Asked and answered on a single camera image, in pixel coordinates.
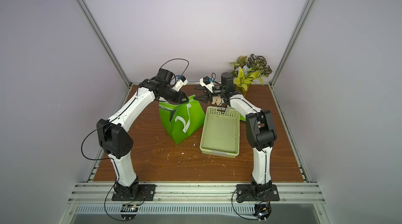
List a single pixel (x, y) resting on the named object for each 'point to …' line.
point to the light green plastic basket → (221, 132)
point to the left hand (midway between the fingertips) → (189, 98)
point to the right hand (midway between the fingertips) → (195, 90)
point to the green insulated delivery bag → (179, 119)
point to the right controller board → (263, 210)
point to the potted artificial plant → (248, 70)
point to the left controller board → (129, 208)
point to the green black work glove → (242, 118)
